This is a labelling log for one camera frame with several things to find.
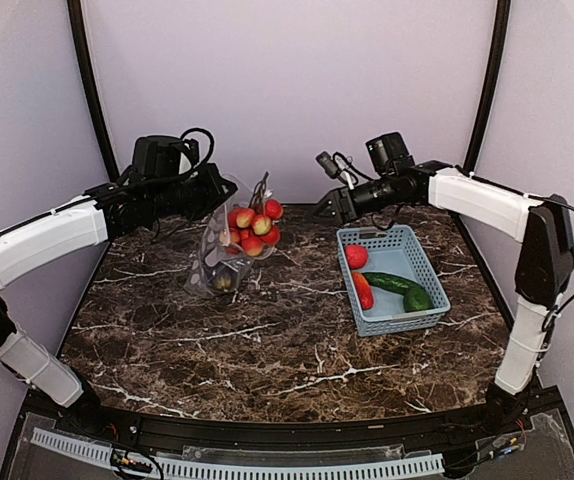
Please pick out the black frame post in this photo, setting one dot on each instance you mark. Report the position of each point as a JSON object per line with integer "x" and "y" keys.
{"x": 488, "y": 89}
{"x": 90, "y": 87}

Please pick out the green toy cucumber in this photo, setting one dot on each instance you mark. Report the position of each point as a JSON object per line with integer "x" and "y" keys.
{"x": 415, "y": 297}

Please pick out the black left frame post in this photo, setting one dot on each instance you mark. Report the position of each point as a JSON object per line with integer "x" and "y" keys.
{"x": 90, "y": 87}

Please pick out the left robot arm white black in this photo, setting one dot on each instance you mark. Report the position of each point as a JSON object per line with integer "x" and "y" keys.
{"x": 49, "y": 255}

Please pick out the red round toy fruit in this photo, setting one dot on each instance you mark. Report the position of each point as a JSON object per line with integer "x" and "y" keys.
{"x": 356, "y": 256}

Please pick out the clear dotted zip top bag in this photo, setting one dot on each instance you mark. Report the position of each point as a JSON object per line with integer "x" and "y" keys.
{"x": 211, "y": 252}

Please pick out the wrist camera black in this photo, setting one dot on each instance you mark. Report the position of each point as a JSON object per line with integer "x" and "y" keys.
{"x": 389, "y": 154}
{"x": 161, "y": 156}

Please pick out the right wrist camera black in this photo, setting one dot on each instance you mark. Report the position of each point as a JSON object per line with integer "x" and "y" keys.
{"x": 389, "y": 154}

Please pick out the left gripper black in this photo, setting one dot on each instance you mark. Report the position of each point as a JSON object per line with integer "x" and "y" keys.
{"x": 217, "y": 193}

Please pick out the red toy chili pepper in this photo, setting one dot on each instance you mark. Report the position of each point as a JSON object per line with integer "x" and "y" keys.
{"x": 363, "y": 290}

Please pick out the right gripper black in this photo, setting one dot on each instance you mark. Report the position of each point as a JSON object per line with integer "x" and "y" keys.
{"x": 343, "y": 204}

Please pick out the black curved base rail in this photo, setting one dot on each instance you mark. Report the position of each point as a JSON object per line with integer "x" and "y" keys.
{"x": 538, "y": 444}

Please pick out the white slotted cable duct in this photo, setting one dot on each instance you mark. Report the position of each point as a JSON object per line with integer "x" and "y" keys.
{"x": 212, "y": 463}

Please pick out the purple toy eggplant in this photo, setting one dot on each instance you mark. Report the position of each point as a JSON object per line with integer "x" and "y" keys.
{"x": 225, "y": 276}

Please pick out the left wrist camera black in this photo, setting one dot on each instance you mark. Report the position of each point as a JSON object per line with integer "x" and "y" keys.
{"x": 161, "y": 156}

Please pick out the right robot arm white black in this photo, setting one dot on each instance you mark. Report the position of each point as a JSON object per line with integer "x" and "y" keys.
{"x": 539, "y": 226}

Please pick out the light blue plastic basket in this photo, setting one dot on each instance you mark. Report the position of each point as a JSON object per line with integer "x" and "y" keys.
{"x": 395, "y": 252}

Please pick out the red toy berry bunch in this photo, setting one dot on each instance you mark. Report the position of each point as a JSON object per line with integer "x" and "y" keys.
{"x": 251, "y": 222}

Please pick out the black right frame post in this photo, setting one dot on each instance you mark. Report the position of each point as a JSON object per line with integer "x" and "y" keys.
{"x": 488, "y": 89}

